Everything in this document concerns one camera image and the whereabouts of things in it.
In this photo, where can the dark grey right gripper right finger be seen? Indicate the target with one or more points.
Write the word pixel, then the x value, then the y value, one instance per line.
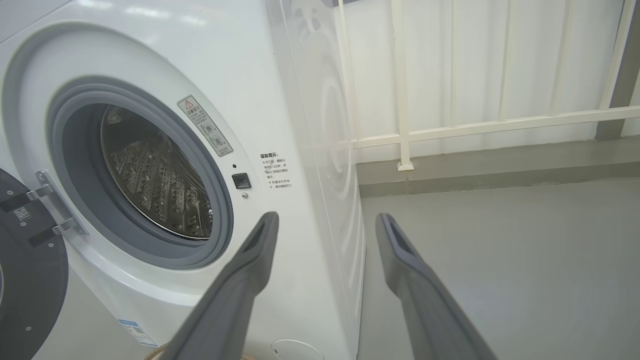
pixel 425 310

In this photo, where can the washing machine door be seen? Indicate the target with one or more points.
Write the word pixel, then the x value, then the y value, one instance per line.
pixel 30 290

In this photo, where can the black square door latch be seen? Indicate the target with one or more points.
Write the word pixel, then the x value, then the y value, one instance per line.
pixel 241 180

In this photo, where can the grey rubber door seal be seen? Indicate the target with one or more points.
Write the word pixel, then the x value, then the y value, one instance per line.
pixel 80 165

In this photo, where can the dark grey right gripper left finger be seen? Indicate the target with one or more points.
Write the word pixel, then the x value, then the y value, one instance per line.
pixel 225 310

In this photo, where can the black text instruction sticker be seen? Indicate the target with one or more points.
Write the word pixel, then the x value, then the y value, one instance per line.
pixel 276 171

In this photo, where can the blue energy label sticker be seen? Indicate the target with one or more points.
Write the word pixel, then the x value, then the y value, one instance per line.
pixel 137 334

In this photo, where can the white front-load washing machine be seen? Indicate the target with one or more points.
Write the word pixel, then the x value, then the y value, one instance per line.
pixel 280 100

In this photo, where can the round white filter cover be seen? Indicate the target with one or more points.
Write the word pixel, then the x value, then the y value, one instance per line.
pixel 297 351

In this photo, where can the stainless steel washing machine drum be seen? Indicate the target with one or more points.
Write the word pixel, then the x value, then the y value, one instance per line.
pixel 155 180

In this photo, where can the white metal railing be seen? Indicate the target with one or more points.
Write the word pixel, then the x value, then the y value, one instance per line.
pixel 500 124

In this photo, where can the grey warning label sticker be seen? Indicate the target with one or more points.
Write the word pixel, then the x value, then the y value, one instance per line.
pixel 205 125

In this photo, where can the cream perforated laundry basket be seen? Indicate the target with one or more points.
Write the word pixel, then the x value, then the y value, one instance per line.
pixel 152 353

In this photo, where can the metal door hinge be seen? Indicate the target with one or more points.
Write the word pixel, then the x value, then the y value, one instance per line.
pixel 55 205

